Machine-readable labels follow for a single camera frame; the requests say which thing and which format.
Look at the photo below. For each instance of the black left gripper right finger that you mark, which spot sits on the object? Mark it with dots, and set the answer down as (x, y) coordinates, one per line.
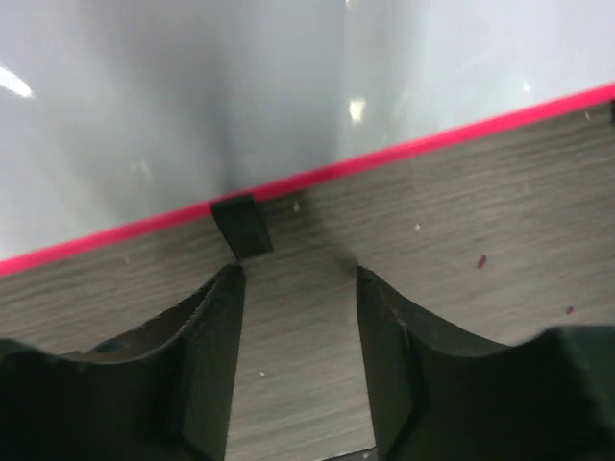
(439, 392)

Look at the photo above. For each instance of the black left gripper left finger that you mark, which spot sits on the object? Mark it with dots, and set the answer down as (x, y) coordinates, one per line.
(161, 391)

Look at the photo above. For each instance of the pink framed whiteboard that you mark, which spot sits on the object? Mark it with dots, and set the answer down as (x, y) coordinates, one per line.
(124, 117)

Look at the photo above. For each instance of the metal wire whiteboard stand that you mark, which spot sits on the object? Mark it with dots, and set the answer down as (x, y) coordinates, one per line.
(242, 223)

